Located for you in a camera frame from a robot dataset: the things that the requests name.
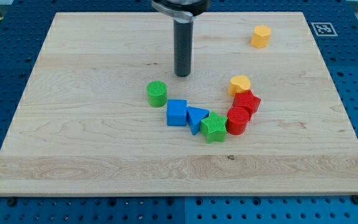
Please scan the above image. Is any green cylinder block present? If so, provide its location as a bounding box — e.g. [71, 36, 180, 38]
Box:
[147, 80, 167, 108]

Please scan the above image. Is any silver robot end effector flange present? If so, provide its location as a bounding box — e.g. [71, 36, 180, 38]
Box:
[151, 0, 211, 22]

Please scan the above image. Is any red star block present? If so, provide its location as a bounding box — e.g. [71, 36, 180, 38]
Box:
[232, 90, 262, 120]

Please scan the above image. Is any white fiducial marker tag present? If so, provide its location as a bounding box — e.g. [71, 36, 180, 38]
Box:
[311, 22, 337, 37]

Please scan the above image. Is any blue cube block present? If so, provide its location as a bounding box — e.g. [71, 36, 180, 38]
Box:
[167, 99, 187, 126]

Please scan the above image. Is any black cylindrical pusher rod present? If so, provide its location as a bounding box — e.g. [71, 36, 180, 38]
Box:
[173, 20, 193, 77]

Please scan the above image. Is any yellow hexagon block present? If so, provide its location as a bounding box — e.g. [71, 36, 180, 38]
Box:
[250, 25, 271, 48]

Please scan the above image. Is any green star block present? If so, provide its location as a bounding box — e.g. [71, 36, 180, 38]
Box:
[200, 111, 227, 144]

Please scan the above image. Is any blue triangle block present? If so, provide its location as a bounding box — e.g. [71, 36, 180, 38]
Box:
[187, 106, 209, 135]

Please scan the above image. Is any red cylinder block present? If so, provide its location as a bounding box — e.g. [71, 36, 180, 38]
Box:
[226, 106, 249, 135]

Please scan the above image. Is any yellow heart block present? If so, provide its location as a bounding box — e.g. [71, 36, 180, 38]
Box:
[227, 75, 251, 96]

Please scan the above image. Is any light wooden board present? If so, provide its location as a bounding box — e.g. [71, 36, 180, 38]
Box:
[0, 12, 358, 197]

